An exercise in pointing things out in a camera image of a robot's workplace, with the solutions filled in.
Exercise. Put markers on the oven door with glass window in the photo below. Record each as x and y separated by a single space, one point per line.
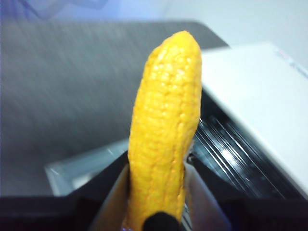
62 174

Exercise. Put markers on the cream Toshiba toaster oven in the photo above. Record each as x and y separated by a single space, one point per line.
252 96

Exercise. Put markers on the yellow corn cob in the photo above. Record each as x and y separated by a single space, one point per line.
166 120

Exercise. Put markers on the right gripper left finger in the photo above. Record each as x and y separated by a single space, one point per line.
48 214

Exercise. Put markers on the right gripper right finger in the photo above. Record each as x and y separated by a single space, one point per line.
240 214

